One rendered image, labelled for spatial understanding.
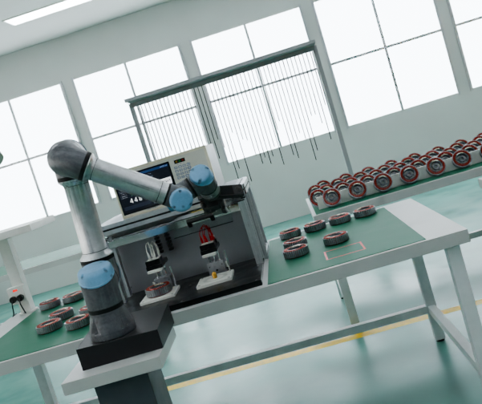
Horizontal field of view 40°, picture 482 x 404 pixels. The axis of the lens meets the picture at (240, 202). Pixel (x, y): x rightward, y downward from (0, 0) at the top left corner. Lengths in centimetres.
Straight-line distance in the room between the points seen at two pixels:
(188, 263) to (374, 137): 641
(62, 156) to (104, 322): 54
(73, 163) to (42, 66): 755
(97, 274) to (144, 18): 740
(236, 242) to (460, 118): 673
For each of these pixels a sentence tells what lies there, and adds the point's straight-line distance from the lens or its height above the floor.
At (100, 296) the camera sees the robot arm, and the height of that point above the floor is 96.
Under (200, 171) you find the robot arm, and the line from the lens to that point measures 225.
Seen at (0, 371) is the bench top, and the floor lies 72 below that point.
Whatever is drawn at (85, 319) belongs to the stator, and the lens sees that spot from 286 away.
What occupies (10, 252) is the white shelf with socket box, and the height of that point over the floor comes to 108.
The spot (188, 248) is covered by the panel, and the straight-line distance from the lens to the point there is 301.
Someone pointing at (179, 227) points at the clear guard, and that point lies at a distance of 262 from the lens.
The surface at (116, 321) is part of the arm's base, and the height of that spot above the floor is 87.
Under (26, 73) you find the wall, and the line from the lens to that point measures 972.
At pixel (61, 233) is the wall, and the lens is 968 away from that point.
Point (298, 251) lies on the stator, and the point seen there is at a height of 78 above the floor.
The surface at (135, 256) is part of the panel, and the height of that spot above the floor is 93.
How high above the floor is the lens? 132
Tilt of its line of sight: 6 degrees down
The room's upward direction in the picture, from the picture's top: 17 degrees counter-clockwise
